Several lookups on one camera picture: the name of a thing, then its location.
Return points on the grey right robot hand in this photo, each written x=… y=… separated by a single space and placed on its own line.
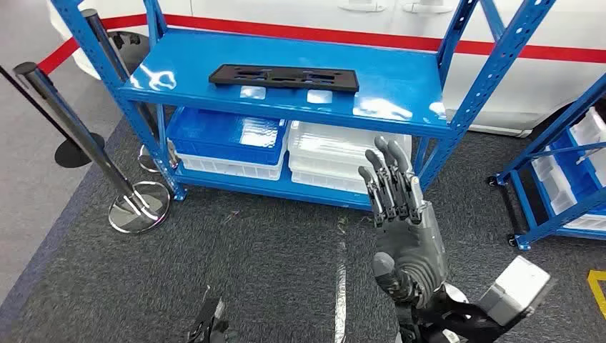
x=407 y=236

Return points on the black plastic frame part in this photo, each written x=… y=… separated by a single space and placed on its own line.
x=284 y=78

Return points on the blue metal shelf rack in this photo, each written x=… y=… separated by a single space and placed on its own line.
x=284 y=52

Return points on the silver floor tape strip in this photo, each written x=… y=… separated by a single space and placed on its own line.
x=341 y=293

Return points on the white plastic crate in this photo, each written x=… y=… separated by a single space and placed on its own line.
x=551 y=187
x=587 y=222
x=326 y=182
x=589 y=132
x=326 y=142
x=227 y=168

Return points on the blue rack with casters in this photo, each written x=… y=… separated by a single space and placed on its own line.
x=525 y=199

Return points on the blue plastic crate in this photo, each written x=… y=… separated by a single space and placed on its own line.
x=580 y=173
x=222 y=135

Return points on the white car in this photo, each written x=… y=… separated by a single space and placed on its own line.
x=521 y=90

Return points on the yellow floor tape square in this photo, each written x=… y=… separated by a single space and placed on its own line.
x=597 y=289

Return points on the clear tape patch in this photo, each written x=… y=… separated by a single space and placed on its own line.
x=252 y=92

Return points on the short red barrier belt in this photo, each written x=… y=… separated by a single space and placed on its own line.
x=57 y=57

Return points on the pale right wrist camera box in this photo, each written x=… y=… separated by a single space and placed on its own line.
x=516 y=289

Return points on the black stanchion post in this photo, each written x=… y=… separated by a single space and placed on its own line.
x=78 y=151

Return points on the chrome stanchion post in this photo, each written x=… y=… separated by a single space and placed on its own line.
x=106 y=40
x=75 y=128

